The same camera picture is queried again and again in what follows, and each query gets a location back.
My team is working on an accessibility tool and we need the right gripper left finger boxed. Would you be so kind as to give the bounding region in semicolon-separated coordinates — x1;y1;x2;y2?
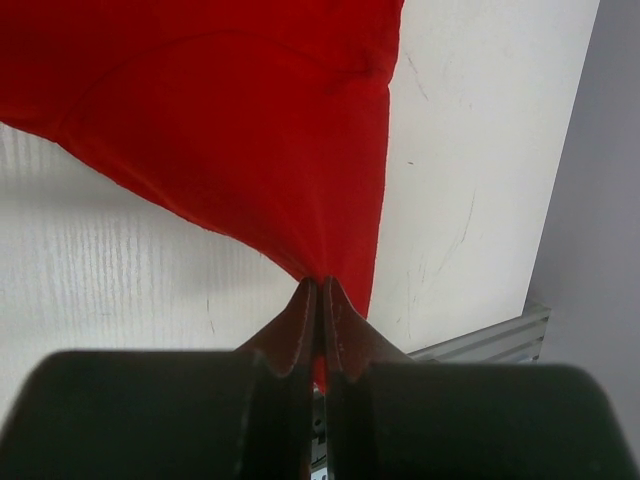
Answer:
1;279;317;479

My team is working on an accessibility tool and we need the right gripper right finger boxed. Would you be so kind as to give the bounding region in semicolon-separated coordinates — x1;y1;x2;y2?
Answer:
322;277;631;479

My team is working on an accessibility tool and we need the red t shirt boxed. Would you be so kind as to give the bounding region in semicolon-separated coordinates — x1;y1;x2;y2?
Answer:
0;0;407;396

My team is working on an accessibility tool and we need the aluminium mounting rail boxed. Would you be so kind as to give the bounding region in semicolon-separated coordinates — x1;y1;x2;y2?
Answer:
409;301;551;364

